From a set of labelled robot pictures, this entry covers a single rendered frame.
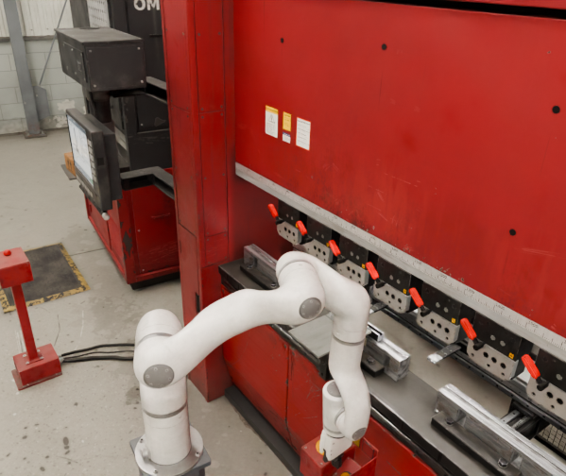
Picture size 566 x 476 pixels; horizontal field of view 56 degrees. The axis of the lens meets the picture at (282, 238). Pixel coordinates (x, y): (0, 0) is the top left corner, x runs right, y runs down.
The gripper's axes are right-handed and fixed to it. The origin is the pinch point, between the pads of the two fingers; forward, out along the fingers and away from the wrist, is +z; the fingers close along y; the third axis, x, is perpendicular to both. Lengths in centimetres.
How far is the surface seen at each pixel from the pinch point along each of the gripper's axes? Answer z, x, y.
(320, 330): -13.4, -38.7, -27.4
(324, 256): -33, -54, -43
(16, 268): 3, -194, 49
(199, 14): -117, -122, -37
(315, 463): 6.9, -7.6, 2.4
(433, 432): -0.5, 12.4, -31.7
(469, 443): -3.3, 23.6, -34.8
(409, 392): 0.2, -4.4, -39.6
